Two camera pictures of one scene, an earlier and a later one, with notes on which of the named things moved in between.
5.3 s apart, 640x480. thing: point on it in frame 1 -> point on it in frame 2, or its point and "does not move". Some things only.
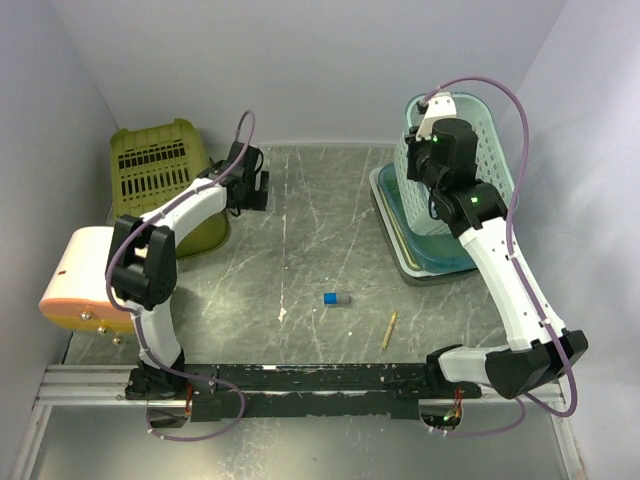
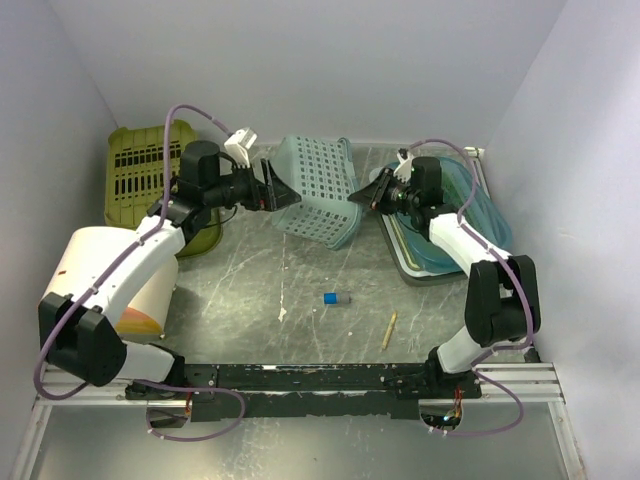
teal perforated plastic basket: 414,196 -> 321,171
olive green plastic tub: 154,162 does not move
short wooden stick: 388,335 does not move
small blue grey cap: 336,298 does not move
